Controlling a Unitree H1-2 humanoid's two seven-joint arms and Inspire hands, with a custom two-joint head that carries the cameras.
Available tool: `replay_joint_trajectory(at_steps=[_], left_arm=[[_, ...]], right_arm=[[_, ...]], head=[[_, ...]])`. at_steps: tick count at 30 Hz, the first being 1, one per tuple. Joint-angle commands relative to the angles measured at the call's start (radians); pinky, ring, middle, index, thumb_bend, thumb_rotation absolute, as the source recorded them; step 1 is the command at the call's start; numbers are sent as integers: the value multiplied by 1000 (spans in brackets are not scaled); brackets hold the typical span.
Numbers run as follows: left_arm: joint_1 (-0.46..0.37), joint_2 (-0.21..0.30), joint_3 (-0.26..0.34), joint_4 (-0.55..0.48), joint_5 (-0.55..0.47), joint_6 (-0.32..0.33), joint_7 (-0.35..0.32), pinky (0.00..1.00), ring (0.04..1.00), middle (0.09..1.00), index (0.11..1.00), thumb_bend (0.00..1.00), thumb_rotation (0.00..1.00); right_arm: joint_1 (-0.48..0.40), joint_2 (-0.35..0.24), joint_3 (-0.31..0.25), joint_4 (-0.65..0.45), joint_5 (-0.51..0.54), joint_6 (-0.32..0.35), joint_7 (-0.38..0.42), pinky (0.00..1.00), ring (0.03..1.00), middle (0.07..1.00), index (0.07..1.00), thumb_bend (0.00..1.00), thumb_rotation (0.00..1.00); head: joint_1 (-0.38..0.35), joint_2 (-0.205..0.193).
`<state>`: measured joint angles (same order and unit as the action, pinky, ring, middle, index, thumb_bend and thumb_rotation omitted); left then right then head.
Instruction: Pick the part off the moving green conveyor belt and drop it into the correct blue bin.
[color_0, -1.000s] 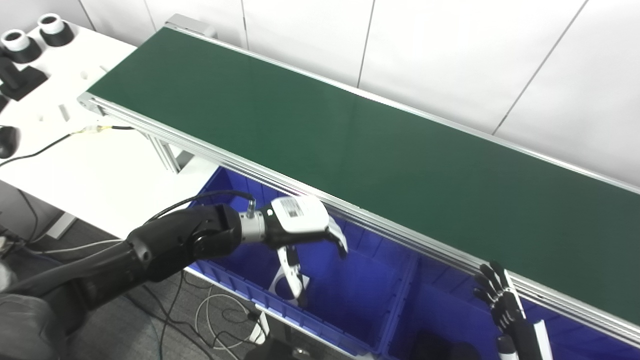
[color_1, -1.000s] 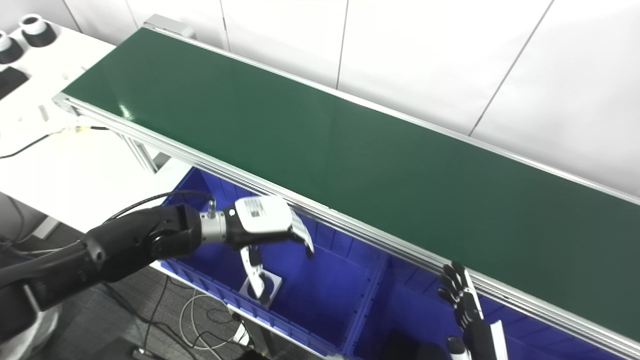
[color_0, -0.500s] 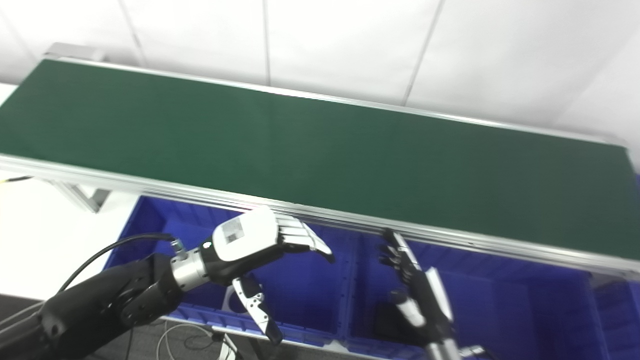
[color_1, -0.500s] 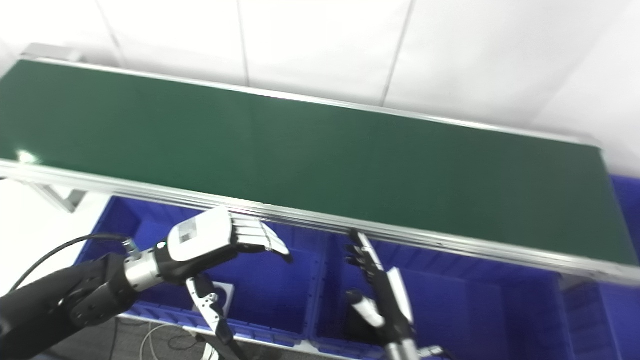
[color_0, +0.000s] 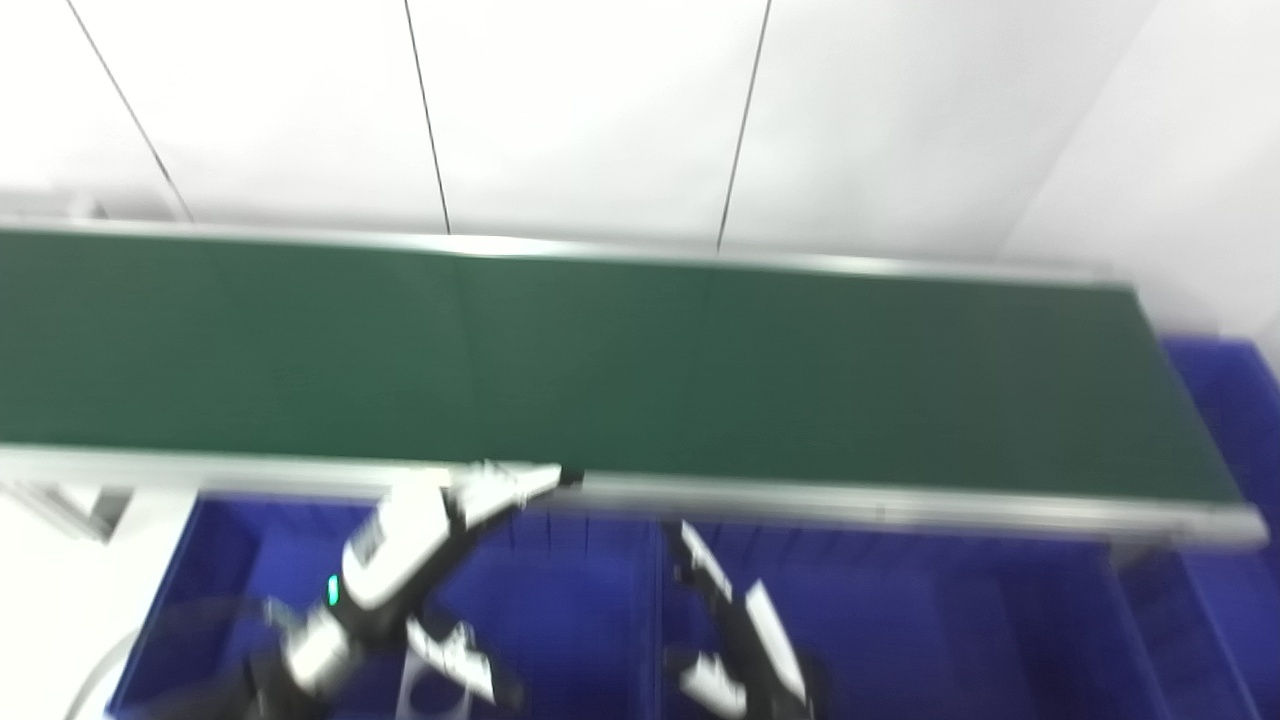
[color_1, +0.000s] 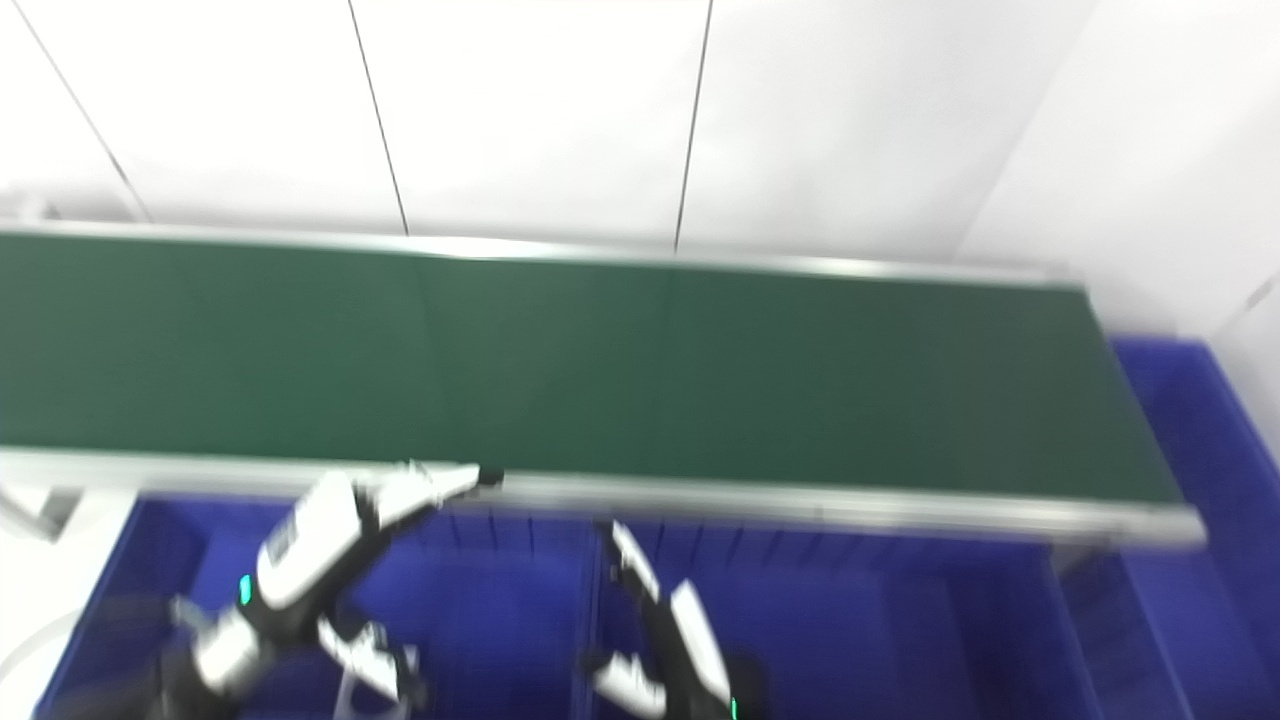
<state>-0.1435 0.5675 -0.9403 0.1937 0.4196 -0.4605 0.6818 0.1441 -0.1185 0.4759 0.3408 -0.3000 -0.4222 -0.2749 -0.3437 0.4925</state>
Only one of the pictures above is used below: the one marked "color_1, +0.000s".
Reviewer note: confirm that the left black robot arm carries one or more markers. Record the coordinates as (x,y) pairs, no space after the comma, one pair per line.
(220,650)

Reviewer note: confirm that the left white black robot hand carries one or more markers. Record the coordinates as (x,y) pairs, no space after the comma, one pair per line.
(310,550)

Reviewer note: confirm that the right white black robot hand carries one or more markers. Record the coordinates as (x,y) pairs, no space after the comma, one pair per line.
(685,650)

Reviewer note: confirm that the blue plastic bin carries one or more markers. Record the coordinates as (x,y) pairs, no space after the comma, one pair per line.
(500,620)
(1200,600)
(880,640)

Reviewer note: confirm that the green conveyor belt aluminium frame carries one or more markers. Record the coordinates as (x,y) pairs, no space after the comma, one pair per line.
(650,380)

